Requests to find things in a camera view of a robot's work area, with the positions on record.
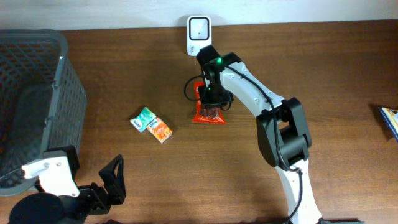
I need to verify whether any grey plastic basket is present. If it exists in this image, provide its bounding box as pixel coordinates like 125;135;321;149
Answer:
1;29;87;197

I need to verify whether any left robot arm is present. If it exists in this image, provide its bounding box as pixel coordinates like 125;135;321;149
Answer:
9;155;126;223

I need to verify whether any orange tissue pack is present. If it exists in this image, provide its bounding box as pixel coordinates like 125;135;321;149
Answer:
146;117;172;143

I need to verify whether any yellow snack bag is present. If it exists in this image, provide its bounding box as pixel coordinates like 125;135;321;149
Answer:
380;107;398;141

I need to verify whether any white barcode scanner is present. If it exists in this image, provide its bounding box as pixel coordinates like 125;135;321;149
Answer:
187;15;212;57

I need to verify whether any green tissue pack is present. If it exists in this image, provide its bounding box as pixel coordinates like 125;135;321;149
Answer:
130;107;157;133

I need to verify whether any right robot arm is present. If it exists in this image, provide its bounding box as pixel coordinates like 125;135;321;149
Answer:
196;45;327;223

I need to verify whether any red Hacks candy bag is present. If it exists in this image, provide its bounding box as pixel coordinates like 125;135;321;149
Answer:
192;101;226;124

